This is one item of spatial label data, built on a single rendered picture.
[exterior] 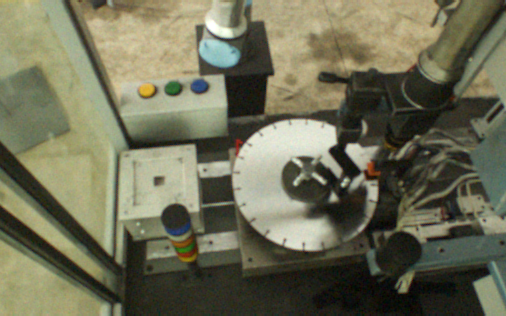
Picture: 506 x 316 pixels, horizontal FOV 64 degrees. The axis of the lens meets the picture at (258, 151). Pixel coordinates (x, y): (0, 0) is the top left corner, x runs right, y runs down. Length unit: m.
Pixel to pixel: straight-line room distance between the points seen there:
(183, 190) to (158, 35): 1.73
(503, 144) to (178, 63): 1.99
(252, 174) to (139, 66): 1.63
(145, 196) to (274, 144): 0.32
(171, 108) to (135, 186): 0.24
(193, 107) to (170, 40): 1.49
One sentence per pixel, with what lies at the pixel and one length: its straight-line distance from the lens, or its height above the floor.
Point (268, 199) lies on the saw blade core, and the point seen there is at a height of 0.95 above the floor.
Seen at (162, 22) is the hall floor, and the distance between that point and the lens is 2.68.
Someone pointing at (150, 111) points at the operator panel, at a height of 0.90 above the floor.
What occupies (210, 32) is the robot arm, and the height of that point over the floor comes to 0.98.
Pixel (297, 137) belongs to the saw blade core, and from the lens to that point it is 0.98.
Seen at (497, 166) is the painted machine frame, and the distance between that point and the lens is 0.69.
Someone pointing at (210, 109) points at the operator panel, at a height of 0.89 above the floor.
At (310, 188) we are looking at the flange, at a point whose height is 0.96.
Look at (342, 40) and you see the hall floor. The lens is 2.62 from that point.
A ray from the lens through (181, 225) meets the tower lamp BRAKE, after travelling 0.66.
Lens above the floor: 1.77
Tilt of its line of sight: 60 degrees down
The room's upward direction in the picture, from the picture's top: 5 degrees clockwise
